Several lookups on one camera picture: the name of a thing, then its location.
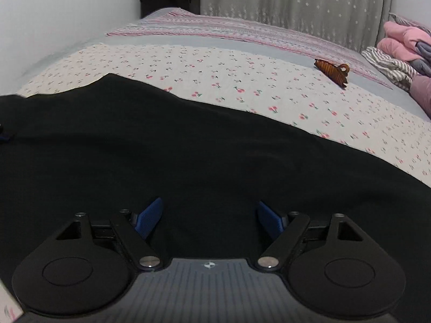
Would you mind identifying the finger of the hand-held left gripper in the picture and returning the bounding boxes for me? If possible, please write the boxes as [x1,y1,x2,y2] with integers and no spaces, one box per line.
[0,124,17,143]

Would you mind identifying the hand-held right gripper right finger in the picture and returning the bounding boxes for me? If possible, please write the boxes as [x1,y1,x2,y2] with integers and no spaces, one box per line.
[256,200,365,271]

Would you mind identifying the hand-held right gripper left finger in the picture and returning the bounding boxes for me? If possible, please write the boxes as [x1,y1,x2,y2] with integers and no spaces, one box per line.
[55,197,165,271]

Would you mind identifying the black pants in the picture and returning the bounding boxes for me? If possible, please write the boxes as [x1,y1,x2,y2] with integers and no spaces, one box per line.
[0,73,431,323]

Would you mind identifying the cherry print bed sheet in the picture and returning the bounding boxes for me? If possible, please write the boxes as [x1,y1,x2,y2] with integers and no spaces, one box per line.
[15,7,431,189]

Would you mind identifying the brown hair claw clip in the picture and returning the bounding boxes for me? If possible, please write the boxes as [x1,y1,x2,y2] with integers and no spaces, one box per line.
[314,58,350,89]

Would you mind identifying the pink striped blanket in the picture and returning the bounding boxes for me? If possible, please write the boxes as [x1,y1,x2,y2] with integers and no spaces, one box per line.
[106,8,393,90]

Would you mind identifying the grey striped cloth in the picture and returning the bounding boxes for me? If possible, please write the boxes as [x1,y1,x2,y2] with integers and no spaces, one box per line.
[361,46,420,91]

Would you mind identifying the purple quilted jacket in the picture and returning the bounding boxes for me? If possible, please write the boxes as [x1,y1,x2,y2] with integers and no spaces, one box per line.
[409,74,431,120]

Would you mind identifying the grey dotted curtain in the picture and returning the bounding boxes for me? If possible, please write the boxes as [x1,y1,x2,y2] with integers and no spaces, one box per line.
[199,0,394,52]

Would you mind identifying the pink folded clothes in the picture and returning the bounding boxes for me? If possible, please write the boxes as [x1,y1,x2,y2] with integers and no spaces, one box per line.
[376,21,431,63]

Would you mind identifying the grey folded cloth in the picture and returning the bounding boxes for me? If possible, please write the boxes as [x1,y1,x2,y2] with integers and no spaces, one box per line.
[412,40,431,76]

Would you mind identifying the grey pillow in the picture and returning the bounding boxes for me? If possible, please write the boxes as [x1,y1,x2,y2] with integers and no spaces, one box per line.
[389,13,431,36]

